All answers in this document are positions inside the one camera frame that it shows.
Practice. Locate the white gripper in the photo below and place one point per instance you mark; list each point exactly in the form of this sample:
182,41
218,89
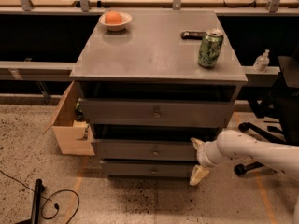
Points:
202,155

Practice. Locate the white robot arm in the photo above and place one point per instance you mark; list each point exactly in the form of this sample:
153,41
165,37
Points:
231,145

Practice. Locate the grey drawer cabinet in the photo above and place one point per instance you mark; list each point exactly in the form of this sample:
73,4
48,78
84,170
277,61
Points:
149,60

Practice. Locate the grey top drawer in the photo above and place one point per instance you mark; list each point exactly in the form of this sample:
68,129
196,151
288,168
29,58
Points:
157,112

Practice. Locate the black office chair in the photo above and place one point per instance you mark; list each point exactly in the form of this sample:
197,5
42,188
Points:
282,103

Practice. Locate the green soda can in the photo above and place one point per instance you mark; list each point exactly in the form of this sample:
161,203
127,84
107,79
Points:
210,48

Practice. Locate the clear sanitizer bottle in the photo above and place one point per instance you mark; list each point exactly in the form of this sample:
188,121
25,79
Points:
262,62

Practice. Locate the black remote control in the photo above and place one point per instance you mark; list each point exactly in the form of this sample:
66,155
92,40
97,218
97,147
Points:
192,35

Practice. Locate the cardboard box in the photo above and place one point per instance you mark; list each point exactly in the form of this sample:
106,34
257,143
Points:
73,137

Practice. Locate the white bowl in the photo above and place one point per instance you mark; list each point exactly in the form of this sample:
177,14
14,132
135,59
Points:
126,18

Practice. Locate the black stand leg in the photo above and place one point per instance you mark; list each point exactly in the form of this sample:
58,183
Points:
34,218

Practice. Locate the orange fruit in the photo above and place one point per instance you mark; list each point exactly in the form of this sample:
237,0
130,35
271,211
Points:
113,17

